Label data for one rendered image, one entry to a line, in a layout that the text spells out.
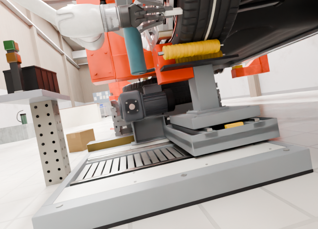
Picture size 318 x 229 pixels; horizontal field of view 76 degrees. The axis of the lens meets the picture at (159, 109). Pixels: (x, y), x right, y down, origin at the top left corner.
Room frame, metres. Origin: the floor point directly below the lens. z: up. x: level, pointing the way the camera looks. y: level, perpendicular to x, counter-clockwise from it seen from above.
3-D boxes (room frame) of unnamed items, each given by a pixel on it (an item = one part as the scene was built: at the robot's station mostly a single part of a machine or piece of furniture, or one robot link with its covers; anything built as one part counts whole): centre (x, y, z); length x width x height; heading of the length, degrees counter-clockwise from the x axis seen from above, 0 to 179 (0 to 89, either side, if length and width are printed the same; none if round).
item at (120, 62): (1.48, 0.01, 0.69); 0.52 x 0.17 x 0.35; 99
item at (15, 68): (0.83, 0.54, 0.55); 0.03 x 0.03 x 0.21; 9
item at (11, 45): (0.83, 0.54, 0.64); 0.04 x 0.04 x 0.04; 9
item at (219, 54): (1.01, -0.23, 0.49); 0.29 x 0.06 x 0.06; 99
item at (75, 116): (8.51, 3.64, 0.40); 2.33 x 0.78 x 0.79; 99
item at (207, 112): (1.01, -0.23, 0.32); 0.40 x 0.30 x 0.28; 9
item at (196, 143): (1.01, -0.23, 0.13); 0.50 x 0.36 x 0.10; 9
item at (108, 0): (1.11, 0.17, 0.93); 0.09 x 0.05 x 0.05; 99
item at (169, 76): (0.99, -0.10, 0.48); 0.16 x 0.12 x 0.17; 99
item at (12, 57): (0.83, 0.54, 0.59); 0.04 x 0.04 x 0.04; 9
